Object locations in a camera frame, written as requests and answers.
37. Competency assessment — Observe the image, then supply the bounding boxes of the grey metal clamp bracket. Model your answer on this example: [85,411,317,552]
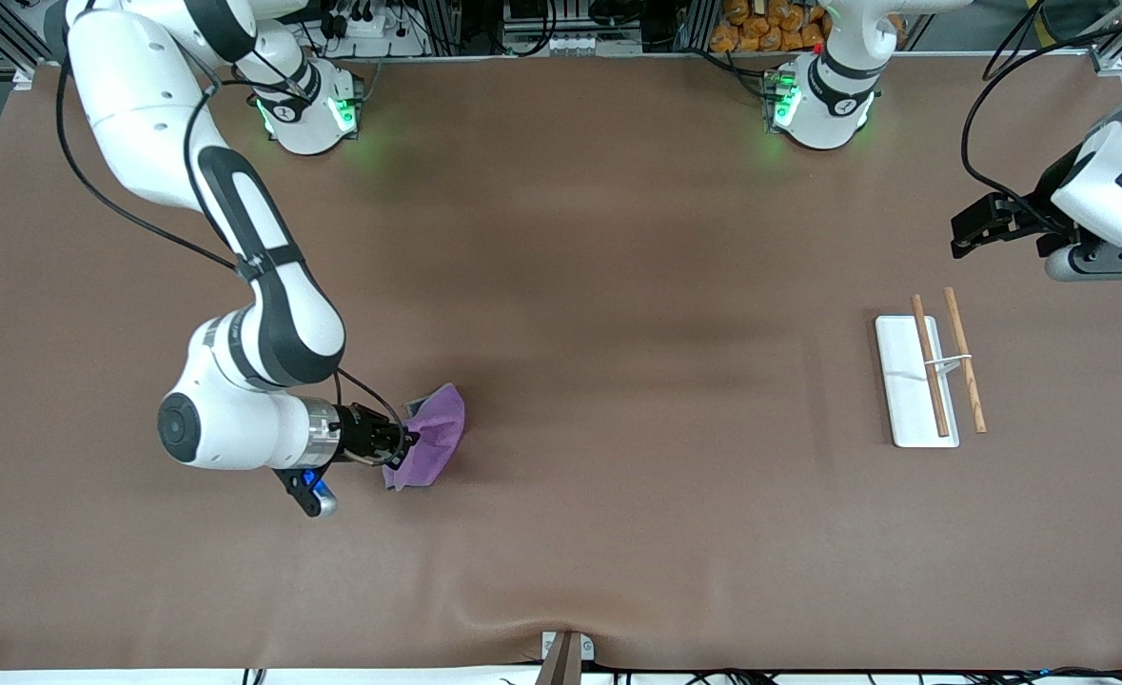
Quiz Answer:
[541,631,595,662]

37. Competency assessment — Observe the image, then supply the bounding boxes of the brown camera mount pole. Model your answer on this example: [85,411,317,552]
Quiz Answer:
[534,633,585,685]

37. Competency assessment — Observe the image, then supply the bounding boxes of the white rack with wooden bars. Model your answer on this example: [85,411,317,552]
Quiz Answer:
[875,286,988,449]

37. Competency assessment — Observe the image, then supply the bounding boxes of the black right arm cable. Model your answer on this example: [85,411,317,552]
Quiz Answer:
[54,0,404,429]

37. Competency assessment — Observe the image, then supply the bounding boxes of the bag of orange snacks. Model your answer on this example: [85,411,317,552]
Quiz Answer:
[710,0,907,53]

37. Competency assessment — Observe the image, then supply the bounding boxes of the purple towel with grey edge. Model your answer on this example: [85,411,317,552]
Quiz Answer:
[382,383,467,493]

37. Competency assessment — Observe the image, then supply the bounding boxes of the aluminium frame profile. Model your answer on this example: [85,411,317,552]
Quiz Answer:
[1092,24,1122,77]

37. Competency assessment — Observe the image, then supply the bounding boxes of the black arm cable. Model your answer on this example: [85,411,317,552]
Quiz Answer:
[54,0,404,429]
[962,0,1122,229]

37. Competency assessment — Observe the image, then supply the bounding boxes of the brown table mat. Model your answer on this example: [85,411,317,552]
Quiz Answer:
[0,55,1122,672]

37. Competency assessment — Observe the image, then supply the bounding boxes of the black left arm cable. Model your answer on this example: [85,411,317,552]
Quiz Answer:
[962,0,1122,229]

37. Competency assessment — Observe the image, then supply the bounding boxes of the white socket strip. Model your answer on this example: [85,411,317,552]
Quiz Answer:
[505,30,643,56]

